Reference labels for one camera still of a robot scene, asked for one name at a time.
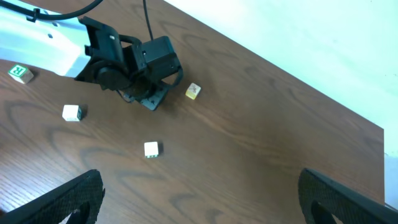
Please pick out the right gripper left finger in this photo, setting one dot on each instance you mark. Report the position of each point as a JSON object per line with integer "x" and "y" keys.
{"x": 79, "y": 200}

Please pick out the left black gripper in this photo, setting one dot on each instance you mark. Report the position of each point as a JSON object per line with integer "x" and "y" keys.
{"x": 154, "y": 69}

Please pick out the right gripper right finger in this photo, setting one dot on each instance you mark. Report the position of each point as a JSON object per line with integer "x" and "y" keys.
{"x": 323, "y": 200}

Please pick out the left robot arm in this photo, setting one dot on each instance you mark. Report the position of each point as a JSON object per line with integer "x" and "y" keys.
{"x": 75, "y": 46}

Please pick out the yellow picture block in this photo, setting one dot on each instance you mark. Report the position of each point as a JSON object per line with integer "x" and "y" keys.
{"x": 193, "y": 91}

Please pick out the plain wooden block right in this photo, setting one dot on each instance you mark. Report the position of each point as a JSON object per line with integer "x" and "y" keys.
{"x": 151, "y": 149}

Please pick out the plain wooden block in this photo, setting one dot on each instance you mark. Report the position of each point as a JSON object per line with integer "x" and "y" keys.
{"x": 72, "y": 113}
{"x": 151, "y": 149}

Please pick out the plain wooden block centre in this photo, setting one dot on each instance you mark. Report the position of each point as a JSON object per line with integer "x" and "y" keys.
{"x": 72, "y": 113}

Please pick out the green letter R block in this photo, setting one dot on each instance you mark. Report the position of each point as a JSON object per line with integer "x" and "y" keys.
{"x": 21, "y": 74}

